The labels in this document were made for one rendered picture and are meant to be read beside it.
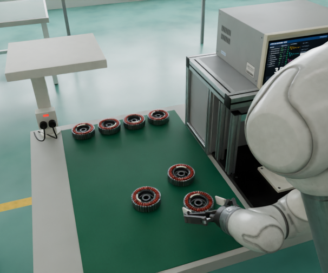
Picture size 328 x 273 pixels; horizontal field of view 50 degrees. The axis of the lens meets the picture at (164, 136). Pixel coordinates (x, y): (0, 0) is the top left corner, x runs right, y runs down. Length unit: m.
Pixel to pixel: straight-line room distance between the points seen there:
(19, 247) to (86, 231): 1.11
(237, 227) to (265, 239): 0.09
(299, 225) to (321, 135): 0.64
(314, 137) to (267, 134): 0.05
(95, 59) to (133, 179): 0.51
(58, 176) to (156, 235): 0.53
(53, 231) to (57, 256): 0.11
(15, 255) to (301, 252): 1.66
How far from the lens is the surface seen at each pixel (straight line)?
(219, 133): 1.47
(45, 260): 1.27
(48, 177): 1.57
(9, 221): 2.56
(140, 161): 1.57
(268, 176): 1.48
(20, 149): 3.18
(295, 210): 1.04
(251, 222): 0.98
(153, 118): 1.80
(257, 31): 1.36
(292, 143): 0.43
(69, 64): 1.40
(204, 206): 1.35
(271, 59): 1.35
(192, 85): 1.66
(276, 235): 0.97
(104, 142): 1.71
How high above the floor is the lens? 1.71
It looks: 34 degrees down
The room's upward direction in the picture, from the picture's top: 1 degrees counter-clockwise
